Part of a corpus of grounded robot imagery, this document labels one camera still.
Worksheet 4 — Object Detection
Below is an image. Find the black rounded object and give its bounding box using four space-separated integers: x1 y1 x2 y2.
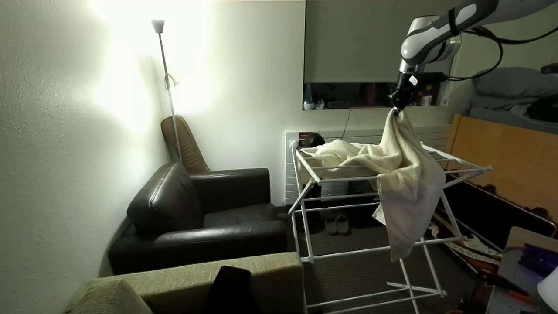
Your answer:
296 131 326 149

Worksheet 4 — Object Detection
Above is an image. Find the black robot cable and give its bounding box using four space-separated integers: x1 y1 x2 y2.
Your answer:
448 25 558 82

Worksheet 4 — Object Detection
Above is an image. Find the black item on bed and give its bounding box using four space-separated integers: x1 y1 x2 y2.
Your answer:
525 95 558 124

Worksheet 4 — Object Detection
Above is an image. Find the orange wooden bed board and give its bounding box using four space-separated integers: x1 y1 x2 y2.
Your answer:
446 114 558 224

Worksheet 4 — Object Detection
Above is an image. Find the white papers pile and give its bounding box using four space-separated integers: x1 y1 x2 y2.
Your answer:
425 220 507 281

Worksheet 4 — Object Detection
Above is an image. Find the grey shoe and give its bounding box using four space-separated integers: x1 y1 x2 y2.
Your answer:
322 212 340 238
336 212 354 238

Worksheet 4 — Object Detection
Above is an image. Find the thin black hanging cord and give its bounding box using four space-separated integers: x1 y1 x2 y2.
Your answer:
338 109 354 145

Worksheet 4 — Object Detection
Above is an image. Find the white terry towel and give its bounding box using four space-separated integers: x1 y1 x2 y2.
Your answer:
298 109 448 262

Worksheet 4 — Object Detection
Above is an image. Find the brown cardboard box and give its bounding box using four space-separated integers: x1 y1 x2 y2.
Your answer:
485 226 558 314

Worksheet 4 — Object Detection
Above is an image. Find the wall-mounted dark screen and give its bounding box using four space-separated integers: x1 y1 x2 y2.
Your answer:
303 0 460 86

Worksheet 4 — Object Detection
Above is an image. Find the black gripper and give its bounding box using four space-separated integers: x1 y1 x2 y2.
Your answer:
387 69 424 116

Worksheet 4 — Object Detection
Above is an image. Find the black leather armchair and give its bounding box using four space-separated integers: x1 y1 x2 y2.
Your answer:
106 161 293 276

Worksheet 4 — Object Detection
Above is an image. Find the blue purple item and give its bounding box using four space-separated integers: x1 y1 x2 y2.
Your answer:
518 243 558 278

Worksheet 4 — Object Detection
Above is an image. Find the white floor lamp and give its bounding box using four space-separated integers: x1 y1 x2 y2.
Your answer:
152 18 185 168

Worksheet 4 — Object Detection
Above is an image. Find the black flat panel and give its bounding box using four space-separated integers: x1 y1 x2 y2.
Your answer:
441 184 558 252

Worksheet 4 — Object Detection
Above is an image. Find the white metal drying rack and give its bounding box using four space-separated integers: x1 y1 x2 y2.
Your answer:
286 140 493 314

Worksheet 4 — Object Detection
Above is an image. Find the white rounded object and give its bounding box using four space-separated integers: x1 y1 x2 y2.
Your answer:
535 266 558 314

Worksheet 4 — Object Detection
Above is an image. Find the olive green fabric couch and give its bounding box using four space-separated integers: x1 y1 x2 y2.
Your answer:
63 250 305 314

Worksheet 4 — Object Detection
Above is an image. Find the grey bed mattress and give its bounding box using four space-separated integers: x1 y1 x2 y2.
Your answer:
467 95 558 137

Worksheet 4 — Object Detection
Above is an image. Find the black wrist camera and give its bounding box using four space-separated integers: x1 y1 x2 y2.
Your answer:
417 70 453 84

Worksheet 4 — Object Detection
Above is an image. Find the grey pillow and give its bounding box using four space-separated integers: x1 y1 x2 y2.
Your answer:
471 67 558 100

